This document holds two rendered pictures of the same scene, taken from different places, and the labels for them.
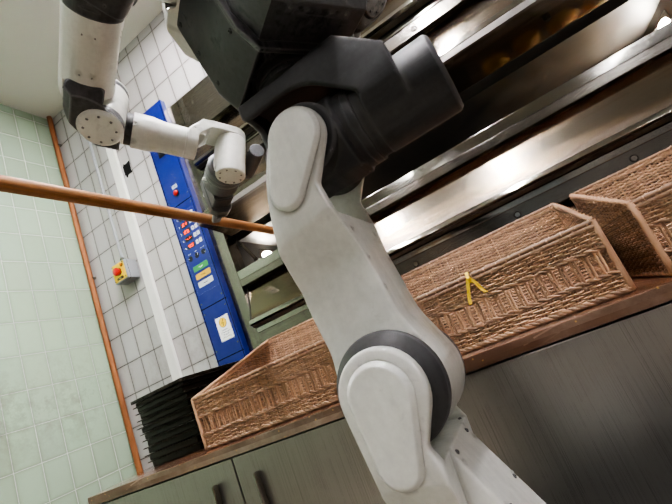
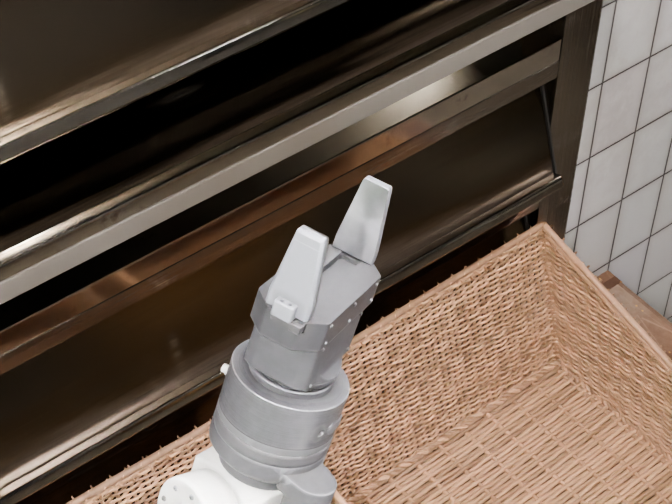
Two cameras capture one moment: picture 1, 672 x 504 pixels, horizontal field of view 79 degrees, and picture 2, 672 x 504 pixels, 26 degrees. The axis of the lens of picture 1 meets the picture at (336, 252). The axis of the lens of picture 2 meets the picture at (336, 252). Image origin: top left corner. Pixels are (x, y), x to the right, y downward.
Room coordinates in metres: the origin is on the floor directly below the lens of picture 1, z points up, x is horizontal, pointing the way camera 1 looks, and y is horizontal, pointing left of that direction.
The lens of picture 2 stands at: (0.49, 0.30, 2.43)
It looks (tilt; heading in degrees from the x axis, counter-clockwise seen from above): 46 degrees down; 300
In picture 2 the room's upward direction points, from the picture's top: straight up
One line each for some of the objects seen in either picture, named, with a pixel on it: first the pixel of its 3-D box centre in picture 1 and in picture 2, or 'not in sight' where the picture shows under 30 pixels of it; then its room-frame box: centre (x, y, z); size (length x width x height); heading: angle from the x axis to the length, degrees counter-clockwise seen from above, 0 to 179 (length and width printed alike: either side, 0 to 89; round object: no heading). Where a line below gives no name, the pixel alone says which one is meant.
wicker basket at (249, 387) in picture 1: (305, 357); not in sight; (1.34, 0.22, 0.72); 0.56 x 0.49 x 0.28; 69
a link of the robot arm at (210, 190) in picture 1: (218, 185); not in sight; (0.95, 0.21, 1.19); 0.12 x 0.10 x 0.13; 33
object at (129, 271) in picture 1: (125, 272); not in sight; (1.89, 1.00, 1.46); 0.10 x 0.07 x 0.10; 68
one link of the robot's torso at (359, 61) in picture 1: (350, 112); not in sight; (0.55, -0.10, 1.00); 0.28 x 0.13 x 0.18; 68
